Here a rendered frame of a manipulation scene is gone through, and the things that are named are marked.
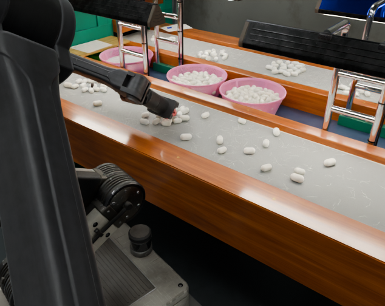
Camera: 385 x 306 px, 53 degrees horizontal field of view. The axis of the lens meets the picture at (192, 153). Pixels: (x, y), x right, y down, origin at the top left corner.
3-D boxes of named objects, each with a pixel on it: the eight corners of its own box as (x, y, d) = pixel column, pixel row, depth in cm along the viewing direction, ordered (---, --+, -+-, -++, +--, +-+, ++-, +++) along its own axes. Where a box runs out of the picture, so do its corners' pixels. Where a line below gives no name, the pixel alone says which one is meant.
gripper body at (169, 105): (156, 94, 136) (144, 87, 129) (179, 102, 131) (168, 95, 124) (149, 111, 136) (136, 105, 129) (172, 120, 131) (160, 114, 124)
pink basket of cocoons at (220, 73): (218, 110, 161) (219, 88, 156) (158, 102, 167) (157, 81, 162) (231, 86, 182) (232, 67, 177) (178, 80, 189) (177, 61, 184)
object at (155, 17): (150, 28, 132) (149, 5, 128) (42, 3, 164) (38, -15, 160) (166, 23, 137) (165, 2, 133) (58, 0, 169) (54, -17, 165)
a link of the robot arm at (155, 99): (146, 105, 120) (152, 87, 120) (129, 101, 123) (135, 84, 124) (158, 111, 126) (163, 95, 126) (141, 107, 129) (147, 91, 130)
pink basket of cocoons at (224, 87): (263, 133, 145) (266, 110, 140) (205, 113, 158) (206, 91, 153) (294, 108, 163) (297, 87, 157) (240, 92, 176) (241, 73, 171)
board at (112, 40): (81, 57, 189) (81, 55, 188) (62, 51, 197) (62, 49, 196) (130, 42, 211) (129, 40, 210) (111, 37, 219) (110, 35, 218)
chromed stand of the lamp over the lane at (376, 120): (354, 195, 114) (398, 43, 90) (291, 170, 124) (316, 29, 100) (373, 166, 126) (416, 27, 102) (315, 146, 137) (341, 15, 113)
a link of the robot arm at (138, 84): (5, 53, 117) (20, 22, 118) (13, 61, 122) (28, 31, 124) (136, 103, 114) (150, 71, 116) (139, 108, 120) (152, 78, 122)
